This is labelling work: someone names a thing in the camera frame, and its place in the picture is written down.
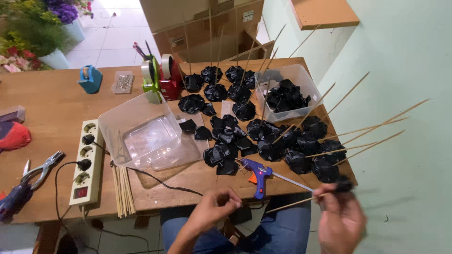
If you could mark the metal pliers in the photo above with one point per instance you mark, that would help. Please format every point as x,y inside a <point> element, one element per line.
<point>44,169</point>

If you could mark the person's right hand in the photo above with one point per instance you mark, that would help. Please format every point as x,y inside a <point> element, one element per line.
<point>340,222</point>

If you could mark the small clear plastic box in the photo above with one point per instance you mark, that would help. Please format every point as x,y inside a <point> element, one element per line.
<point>12,114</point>

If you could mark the red tape dispenser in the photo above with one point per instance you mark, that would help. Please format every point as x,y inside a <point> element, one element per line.
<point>172,83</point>

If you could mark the red feather bundle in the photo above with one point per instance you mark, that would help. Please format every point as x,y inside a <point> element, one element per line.
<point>13,136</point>

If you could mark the black plug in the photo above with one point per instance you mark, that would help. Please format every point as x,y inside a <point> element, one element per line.
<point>84,164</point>
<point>88,139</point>

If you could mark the green tape dispenser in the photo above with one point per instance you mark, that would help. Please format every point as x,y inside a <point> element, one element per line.
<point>152,79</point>

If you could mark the bunch of pink red flowers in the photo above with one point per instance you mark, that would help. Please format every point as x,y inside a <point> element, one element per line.
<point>16,60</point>

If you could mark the cream power strip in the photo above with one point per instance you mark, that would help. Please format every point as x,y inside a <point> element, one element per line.
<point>86,165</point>

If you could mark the black paper flower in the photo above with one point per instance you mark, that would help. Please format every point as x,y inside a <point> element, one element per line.
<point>343,184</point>

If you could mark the scissors and pens bunch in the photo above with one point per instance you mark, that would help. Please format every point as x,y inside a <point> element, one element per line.
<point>141,51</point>

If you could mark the heap of black paper flowers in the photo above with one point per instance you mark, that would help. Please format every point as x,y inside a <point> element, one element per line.
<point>268,141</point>

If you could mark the blue hot glue gun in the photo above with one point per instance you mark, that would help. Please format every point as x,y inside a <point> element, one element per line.
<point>259,174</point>

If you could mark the pile of black paper petals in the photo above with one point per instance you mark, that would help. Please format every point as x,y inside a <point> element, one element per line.
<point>286,96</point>

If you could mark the translucent glue stick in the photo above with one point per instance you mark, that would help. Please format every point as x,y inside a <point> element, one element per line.
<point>291,181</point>

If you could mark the purple flowers in white pot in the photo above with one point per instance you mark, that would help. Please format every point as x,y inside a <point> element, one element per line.
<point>69,16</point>

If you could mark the green plant in white pot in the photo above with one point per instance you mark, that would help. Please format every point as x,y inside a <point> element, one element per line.
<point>39,35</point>

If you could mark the person's blue jeans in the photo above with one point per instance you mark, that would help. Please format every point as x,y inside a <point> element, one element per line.
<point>279,229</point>

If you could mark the wooden shelf board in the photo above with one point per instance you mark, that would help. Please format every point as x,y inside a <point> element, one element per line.
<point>323,13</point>

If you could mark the stack of cardboard boxes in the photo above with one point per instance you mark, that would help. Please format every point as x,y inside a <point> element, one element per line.
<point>197,28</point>

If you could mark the empty clear plastic tub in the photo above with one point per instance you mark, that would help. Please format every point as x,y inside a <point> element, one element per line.
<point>134,120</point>

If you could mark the bundle of bamboo skewers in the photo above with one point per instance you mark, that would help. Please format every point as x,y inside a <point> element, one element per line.
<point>123,192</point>

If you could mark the bag of metal pins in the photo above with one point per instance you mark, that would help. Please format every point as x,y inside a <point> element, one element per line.
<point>123,83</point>

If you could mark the person's right fingers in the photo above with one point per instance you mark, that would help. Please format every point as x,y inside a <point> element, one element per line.
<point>323,197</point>

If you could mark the person's left hand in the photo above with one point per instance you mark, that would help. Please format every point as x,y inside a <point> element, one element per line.
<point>208,210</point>

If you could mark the blue tape dispenser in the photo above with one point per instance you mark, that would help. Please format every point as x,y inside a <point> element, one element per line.
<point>90,80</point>

